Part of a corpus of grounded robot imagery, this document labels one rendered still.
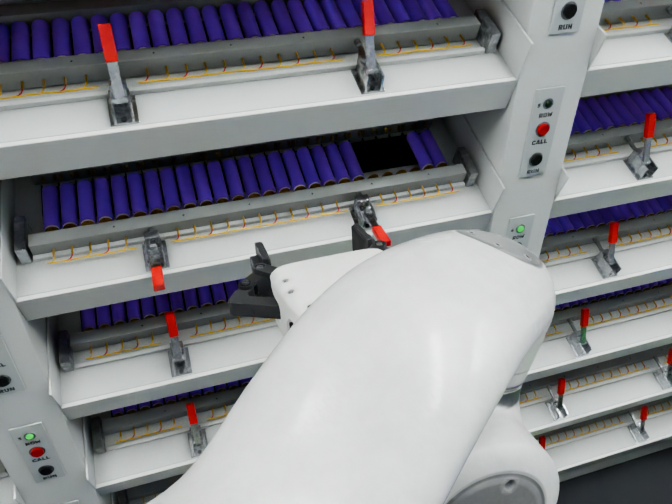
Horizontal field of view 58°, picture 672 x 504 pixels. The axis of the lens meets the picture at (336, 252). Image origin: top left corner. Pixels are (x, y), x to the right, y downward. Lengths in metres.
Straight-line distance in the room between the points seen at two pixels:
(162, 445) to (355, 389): 0.84
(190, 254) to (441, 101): 0.35
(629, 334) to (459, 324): 1.07
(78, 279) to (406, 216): 0.41
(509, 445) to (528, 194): 0.61
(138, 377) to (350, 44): 0.52
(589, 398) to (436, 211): 0.70
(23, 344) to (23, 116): 0.28
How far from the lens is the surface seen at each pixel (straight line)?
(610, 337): 1.27
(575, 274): 1.08
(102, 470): 1.05
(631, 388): 1.47
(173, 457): 1.03
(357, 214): 0.79
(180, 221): 0.77
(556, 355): 1.21
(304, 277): 0.46
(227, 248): 0.77
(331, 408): 0.22
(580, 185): 0.95
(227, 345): 0.90
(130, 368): 0.90
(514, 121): 0.80
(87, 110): 0.69
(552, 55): 0.79
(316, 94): 0.69
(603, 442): 1.60
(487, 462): 0.29
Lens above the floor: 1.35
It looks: 37 degrees down
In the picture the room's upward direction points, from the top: straight up
